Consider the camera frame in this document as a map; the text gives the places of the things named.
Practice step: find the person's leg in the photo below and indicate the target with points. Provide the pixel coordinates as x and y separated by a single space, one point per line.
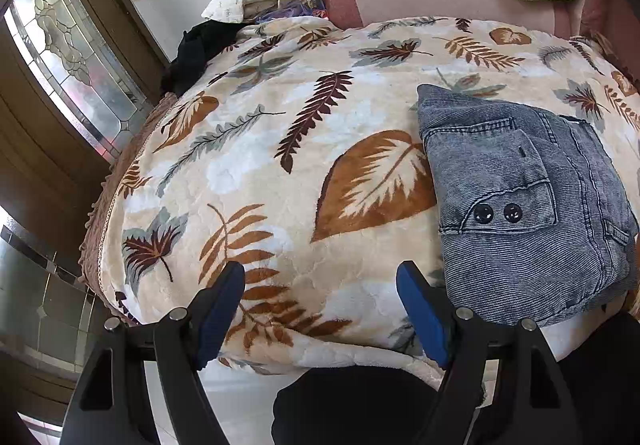
350 410
605 375

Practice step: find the wooden door with glass pane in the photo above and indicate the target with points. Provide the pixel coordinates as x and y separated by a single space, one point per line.
30 125

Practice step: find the wooden glass panel cabinet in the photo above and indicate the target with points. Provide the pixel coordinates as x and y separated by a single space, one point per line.
40 305

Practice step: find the purple printed packet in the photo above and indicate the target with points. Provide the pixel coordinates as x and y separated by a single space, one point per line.
312 5

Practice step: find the person's left leg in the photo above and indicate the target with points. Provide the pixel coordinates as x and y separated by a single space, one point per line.
350 410

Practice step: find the blue denim pants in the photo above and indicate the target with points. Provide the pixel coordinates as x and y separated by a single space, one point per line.
525 250

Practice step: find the person's right leg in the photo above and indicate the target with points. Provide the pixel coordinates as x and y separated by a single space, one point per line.
605 375

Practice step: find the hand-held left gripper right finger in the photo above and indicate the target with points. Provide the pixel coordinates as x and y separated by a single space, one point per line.
422 320

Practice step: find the leaf print blanket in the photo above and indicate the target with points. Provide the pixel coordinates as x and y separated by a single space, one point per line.
300 175

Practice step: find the brown fringed bedspread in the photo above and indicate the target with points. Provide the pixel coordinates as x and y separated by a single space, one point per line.
95 235

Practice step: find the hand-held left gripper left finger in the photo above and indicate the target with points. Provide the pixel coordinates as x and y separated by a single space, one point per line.
220 315

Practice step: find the black cloth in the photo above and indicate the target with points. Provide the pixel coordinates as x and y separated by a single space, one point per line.
195 50

